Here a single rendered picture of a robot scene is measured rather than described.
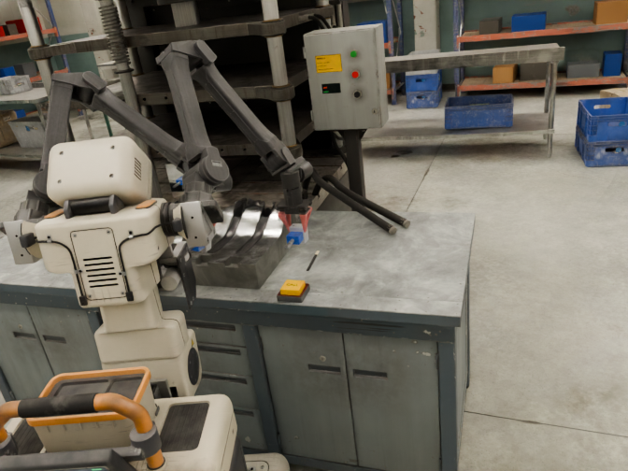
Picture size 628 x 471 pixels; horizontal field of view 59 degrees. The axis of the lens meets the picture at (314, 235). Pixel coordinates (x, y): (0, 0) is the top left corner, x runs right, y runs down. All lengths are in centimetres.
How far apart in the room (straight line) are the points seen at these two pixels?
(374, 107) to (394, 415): 121
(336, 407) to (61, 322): 111
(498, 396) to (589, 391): 37
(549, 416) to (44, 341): 203
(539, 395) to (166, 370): 159
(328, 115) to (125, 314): 130
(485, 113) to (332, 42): 314
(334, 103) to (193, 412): 147
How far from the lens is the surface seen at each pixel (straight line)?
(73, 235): 138
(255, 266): 173
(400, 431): 195
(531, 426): 242
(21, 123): 742
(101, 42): 281
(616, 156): 510
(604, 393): 262
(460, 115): 532
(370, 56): 230
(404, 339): 170
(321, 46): 235
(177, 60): 159
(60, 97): 178
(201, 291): 183
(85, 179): 137
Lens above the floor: 167
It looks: 25 degrees down
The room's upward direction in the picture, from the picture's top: 8 degrees counter-clockwise
